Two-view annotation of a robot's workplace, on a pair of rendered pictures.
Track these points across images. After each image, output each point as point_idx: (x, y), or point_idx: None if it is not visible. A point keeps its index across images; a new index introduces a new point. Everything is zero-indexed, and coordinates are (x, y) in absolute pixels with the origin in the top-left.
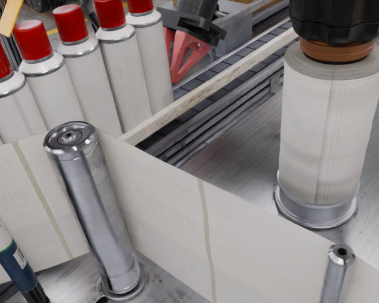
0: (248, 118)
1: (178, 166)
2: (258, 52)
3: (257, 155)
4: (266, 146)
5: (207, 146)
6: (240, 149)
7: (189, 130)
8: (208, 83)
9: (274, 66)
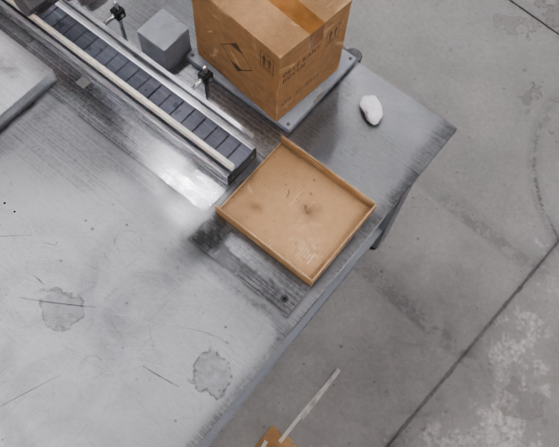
0: (20, 49)
1: (15, 27)
2: (75, 49)
3: None
4: None
5: None
6: None
7: (23, 23)
8: (41, 21)
9: (83, 67)
